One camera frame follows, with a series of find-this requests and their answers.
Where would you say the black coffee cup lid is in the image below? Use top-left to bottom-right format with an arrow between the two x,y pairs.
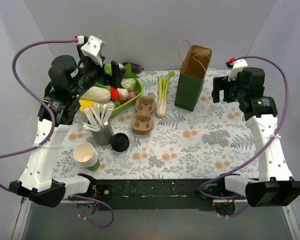
110,133 -> 130,152

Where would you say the stack of green paper cups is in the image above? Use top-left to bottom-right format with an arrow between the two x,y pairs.
73,142 -> 100,172

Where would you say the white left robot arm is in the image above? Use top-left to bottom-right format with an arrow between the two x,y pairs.
8,55 -> 127,208

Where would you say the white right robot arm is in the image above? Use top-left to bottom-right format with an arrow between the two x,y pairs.
211,67 -> 300,207

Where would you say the red carrot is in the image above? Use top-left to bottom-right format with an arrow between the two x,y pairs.
110,86 -> 121,108

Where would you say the purple eggplant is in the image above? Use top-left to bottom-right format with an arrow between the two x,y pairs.
122,62 -> 145,74

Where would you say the pale green cabbage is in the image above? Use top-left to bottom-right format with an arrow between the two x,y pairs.
121,78 -> 137,92

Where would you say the purple onion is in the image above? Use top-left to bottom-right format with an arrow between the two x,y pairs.
127,91 -> 138,101

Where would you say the green vegetable tray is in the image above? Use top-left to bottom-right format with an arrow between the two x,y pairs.
78,74 -> 144,117

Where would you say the green paper bag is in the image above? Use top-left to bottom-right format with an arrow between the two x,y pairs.
174,44 -> 212,112

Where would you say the yellow corn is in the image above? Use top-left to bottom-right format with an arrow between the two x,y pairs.
79,99 -> 98,113

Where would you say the brown cardboard cup carrier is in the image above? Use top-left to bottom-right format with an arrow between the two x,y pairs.
131,96 -> 156,135

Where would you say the celery stalk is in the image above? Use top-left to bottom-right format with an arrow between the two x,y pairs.
155,71 -> 175,118

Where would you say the grey straw holder cup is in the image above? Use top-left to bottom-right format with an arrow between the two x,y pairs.
90,123 -> 114,146

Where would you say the floral table mat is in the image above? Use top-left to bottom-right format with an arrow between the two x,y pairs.
52,69 -> 256,179

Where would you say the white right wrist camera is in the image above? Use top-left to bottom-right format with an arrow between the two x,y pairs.
226,57 -> 248,81

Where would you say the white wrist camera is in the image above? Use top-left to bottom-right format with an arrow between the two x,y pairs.
80,35 -> 105,67
226,57 -> 248,81

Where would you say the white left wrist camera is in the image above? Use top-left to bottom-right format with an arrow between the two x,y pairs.
80,35 -> 105,67

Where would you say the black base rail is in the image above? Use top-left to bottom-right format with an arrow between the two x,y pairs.
64,178 -> 248,211

